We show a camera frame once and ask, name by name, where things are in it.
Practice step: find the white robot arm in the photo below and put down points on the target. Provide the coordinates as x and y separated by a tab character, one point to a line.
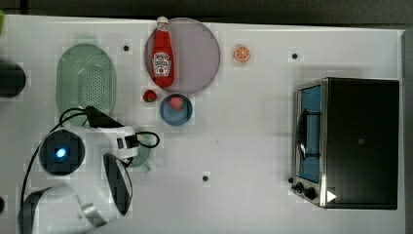
93	186

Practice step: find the green mug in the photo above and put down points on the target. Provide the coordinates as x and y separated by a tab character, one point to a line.
141	160

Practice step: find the pink strawberry toy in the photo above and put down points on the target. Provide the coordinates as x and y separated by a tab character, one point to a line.
176	103

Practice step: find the blue bowl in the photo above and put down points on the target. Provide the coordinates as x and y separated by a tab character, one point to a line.
173	117

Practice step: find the small red strawberry toy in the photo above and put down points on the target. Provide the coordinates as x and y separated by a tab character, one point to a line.
149	96

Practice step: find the grey round plate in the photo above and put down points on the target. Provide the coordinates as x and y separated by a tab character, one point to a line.
196	56

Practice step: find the orange slice toy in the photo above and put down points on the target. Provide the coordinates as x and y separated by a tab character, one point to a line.
242	53

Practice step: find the red ketchup bottle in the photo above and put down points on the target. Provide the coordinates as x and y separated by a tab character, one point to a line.
162	61

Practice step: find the green oval colander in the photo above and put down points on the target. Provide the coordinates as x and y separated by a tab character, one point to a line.
85	76

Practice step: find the silver toaster oven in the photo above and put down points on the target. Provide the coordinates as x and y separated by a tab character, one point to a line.
346	143

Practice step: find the black round pan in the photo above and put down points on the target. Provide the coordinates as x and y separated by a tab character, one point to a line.
12	79

